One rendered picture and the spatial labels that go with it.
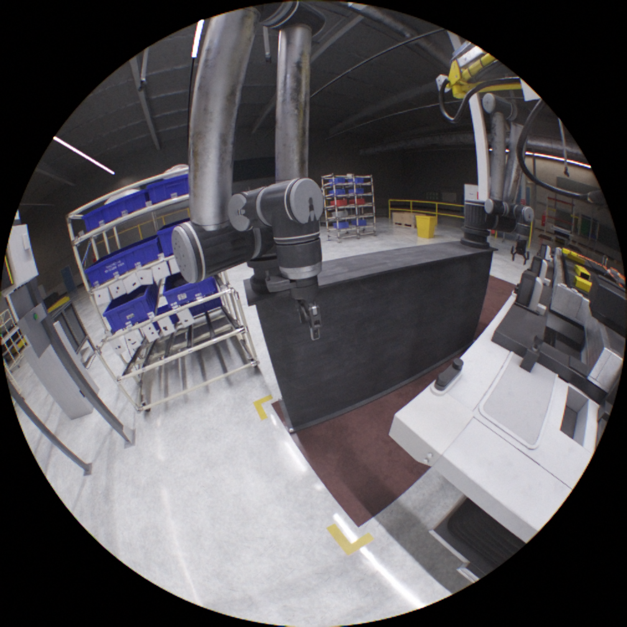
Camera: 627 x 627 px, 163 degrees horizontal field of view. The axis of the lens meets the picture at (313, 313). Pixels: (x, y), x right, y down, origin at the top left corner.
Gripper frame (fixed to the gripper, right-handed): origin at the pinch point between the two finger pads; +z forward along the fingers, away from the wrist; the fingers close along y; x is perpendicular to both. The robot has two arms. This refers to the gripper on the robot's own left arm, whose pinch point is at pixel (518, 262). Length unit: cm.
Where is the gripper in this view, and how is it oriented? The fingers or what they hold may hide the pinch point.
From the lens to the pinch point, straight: 174.5
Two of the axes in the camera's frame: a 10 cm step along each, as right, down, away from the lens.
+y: -3.5, -4.3, 8.3
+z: 1.1, 8.7, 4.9
